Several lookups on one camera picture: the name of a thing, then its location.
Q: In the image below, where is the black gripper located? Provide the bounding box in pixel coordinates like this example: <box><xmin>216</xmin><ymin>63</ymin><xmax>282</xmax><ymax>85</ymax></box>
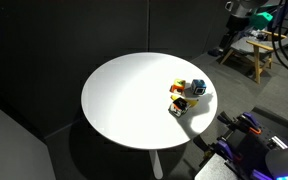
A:
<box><xmin>219</xmin><ymin>14</ymin><xmax>243</xmax><ymax>50</ymax></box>

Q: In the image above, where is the blue number four soft block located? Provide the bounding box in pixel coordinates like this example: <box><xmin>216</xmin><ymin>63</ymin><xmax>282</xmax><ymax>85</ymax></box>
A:
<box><xmin>190</xmin><ymin>78</ymin><xmax>207</xmax><ymax>97</ymax></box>

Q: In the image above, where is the orange number six soft block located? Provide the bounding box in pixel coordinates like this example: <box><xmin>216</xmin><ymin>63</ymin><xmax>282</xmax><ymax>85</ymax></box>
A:
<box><xmin>169</xmin><ymin>78</ymin><xmax>187</xmax><ymax>94</ymax></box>

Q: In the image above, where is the dark letter A soft block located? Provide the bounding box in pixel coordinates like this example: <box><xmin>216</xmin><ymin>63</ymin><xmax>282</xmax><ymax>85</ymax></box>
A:
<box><xmin>168</xmin><ymin>97</ymin><xmax>189</xmax><ymax>118</ymax></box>

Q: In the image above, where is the wooden chair with grey seat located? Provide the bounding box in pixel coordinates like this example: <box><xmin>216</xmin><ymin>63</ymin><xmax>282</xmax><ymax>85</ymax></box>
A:
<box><xmin>219</xmin><ymin>29</ymin><xmax>288</xmax><ymax>85</ymax></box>

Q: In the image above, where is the yellow banana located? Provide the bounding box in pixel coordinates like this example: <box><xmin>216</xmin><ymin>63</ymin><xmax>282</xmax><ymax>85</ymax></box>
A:
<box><xmin>170</xmin><ymin>94</ymin><xmax>199</xmax><ymax>108</ymax></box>

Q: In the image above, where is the purple clamp with orange tips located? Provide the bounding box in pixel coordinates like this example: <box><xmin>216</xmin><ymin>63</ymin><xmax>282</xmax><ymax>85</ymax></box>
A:
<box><xmin>217</xmin><ymin>111</ymin><xmax>262</xmax><ymax>136</ymax></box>

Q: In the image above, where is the purple black equipment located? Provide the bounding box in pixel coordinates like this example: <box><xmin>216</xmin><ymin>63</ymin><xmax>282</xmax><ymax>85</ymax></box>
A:
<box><xmin>194</xmin><ymin>105</ymin><xmax>288</xmax><ymax>180</ymax></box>

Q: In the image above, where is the purple black clamp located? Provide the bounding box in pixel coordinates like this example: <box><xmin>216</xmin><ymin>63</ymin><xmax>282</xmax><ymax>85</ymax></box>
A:
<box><xmin>193</xmin><ymin>134</ymin><xmax>246</xmax><ymax>168</ymax></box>

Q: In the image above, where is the silver aluminium rail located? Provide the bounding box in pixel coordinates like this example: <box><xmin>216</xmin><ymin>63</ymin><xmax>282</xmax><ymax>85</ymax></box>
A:
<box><xmin>267</xmin><ymin>134</ymin><xmax>288</xmax><ymax>150</ymax></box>

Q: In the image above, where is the white table pedestal base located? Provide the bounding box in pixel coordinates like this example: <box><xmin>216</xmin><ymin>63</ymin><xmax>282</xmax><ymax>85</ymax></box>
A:
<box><xmin>148</xmin><ymin>149</ymin><xmax>164</xmax><ymax>180</ymax></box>

